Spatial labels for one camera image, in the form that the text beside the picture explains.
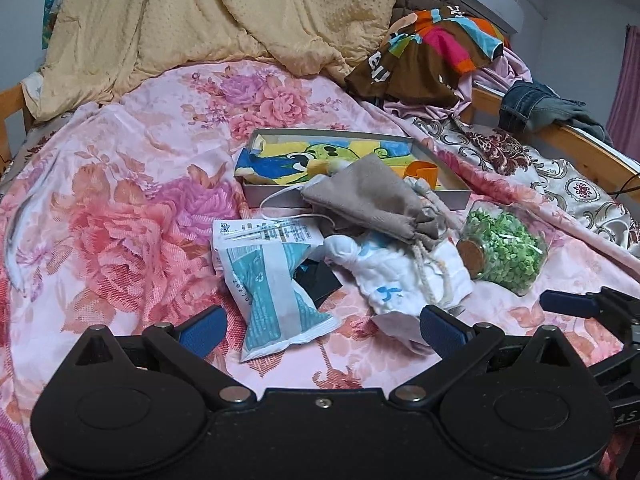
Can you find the black cloth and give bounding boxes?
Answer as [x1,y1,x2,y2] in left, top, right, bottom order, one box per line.
[292,259,344,306]

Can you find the yellow quilt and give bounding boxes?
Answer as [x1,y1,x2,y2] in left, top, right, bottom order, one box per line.
[37,0,403,122]

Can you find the grey cardboard box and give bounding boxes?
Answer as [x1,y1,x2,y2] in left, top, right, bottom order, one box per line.
[235,128,473,211]

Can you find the pink floral bedsheet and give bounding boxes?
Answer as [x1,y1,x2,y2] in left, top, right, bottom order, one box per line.
[0,57,640,480]

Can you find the white cloth with blue print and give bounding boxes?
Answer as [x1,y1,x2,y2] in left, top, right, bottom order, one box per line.
[322,234,474,318]

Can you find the brown multicoloured striped garment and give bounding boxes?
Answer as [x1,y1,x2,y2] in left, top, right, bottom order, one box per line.
[345,7,506,109]

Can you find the beige maroon patterned blanket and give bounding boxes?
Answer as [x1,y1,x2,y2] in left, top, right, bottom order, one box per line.
[415,115,640,261]

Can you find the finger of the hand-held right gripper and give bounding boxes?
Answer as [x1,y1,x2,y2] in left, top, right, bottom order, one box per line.
[540,287,640,325]

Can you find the grey drawstring pouch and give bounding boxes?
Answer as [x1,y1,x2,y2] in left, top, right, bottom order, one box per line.
[300,154,468,308]

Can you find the pink curtain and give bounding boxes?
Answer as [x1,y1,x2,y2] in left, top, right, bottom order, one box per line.
[605,25,640,151]

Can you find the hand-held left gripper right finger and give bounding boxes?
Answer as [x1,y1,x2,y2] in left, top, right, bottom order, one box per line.
[390,305,586,408]

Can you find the cartoon print towel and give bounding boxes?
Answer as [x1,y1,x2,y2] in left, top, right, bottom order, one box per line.
[236,140,441,192]

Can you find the blue jeans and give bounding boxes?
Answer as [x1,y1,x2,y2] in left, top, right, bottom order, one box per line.
[500,80,613,147]

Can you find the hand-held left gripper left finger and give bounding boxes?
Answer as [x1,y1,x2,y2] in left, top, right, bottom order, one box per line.
[64,305,258,408]

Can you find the teal white packet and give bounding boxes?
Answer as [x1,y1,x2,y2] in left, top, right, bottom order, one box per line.
[220,240,342,364]

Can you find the orange cup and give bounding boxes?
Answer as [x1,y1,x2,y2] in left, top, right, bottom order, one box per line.
[400,160,440,188]

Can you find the wall poster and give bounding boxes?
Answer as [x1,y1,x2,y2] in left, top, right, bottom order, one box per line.
[42,0,73,51]

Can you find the white cable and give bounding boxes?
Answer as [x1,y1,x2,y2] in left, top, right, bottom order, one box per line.
[259,185,341,233]

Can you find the white carton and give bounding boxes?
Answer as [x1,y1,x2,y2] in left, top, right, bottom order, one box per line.
[212,219,326,273]

